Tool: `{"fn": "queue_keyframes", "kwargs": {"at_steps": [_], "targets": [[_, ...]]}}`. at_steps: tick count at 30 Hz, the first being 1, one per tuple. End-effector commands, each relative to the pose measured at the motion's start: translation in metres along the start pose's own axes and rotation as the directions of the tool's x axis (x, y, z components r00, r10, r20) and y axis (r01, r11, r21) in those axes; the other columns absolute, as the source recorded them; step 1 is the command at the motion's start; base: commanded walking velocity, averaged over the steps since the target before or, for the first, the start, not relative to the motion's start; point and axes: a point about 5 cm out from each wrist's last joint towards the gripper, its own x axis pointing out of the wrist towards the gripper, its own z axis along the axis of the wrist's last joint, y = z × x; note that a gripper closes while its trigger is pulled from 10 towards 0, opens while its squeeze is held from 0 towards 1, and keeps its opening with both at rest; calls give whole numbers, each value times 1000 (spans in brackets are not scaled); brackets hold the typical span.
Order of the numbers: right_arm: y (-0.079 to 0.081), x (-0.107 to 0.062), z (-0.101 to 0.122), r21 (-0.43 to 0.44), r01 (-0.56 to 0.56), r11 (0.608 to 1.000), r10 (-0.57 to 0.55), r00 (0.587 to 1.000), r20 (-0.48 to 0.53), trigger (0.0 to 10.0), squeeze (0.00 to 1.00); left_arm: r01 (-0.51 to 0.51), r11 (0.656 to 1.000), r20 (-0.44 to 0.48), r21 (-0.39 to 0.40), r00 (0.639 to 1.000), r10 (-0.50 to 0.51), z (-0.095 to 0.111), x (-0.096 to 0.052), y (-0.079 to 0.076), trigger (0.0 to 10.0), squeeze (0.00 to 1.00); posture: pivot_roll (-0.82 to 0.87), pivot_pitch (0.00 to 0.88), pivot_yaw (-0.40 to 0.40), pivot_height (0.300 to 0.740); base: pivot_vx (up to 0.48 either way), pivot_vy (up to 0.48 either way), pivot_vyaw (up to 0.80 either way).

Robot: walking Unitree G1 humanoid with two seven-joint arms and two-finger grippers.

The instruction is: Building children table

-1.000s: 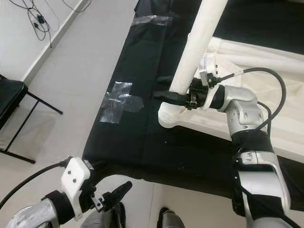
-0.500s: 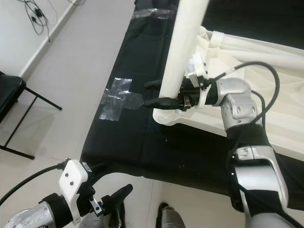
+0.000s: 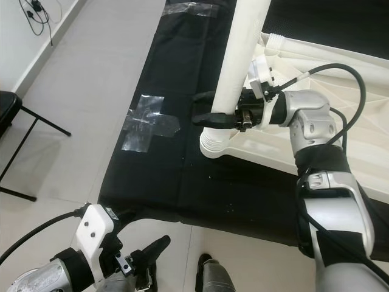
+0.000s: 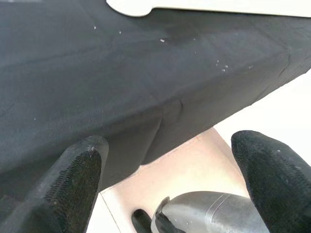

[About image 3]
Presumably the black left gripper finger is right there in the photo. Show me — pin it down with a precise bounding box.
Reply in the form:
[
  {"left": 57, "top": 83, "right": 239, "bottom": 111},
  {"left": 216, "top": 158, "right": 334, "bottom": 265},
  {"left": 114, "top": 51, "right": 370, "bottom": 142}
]
[
  {"left": 133, "top": 266, "right": 154, "bottom": 290},
  {"left": 135, "top": 235, "right": 171, "bottom": 263}
]

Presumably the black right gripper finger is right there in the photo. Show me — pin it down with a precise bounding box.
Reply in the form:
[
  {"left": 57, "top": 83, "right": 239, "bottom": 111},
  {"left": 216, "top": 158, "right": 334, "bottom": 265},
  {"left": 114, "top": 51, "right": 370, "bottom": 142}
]
[
  {"left": 192, "top": 90, "right": 221, "bottom": 107},
  {"left": 191, "top": 111, "right": 245, "bottom": 130}
]

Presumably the white plastic table leg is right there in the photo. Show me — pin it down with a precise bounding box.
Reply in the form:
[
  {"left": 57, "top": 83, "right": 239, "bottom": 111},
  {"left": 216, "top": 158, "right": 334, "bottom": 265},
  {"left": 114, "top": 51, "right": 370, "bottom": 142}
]
[
  {"left": 263, "top": 32, "right": 389, "bottom": 61},
  {"left": 198, "top": 0, "right": 273, "bottom": 158}
]

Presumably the cross-shaped clear tape patch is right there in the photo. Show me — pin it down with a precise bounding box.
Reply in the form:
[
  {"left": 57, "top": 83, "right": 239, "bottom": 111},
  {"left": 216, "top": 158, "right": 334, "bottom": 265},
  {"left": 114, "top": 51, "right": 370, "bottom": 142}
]
[{"left": 120, "top": 94, "right": 181, "bottom": 154}]

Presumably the black tablecloth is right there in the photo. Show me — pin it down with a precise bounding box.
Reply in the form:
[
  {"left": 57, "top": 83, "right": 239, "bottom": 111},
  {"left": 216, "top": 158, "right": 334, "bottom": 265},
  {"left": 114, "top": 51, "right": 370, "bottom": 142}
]
[{"left": 97, "top": 0, "right": 389, "bottom": 245}]

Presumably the grey black robot right foot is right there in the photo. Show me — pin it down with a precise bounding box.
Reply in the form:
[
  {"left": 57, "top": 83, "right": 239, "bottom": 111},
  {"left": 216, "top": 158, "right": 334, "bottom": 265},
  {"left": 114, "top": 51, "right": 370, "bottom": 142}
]
[{"left": 194, "top": 254, "right": 239, "bottom": 292}]

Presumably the long clear tape strip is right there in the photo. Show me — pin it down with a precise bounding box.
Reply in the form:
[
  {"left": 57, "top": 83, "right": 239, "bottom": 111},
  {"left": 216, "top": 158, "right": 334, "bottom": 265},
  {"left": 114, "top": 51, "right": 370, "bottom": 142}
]
[{"left": 166, "top": 0, "right": 221, "bottom": 18}]

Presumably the black power adapter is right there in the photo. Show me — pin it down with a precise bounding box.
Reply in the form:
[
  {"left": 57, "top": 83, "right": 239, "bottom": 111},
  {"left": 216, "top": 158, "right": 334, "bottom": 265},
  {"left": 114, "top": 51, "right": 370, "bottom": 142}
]
[{"left": 29, "top": 0, "right": 46, "bottom": 14}]

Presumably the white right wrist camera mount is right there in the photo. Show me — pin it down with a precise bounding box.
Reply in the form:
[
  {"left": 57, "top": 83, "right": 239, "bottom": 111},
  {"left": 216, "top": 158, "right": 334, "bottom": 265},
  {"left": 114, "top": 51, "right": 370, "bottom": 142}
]
[{"left": 247, "top": 54, "right": 281, "bottom": 101}]

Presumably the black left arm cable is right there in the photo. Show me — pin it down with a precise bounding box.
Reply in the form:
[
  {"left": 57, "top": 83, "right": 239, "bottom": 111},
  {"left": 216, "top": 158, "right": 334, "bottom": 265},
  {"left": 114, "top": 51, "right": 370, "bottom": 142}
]
[{"left": 0, "top": 206, "right": 87, "bottom": 263}]

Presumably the black wall power cable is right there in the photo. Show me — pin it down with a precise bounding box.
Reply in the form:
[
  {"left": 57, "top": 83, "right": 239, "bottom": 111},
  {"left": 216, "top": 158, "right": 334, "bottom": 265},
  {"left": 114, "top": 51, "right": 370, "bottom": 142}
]
[{"left": 17, "top": 0, "right": 66, "bottom": 48}]

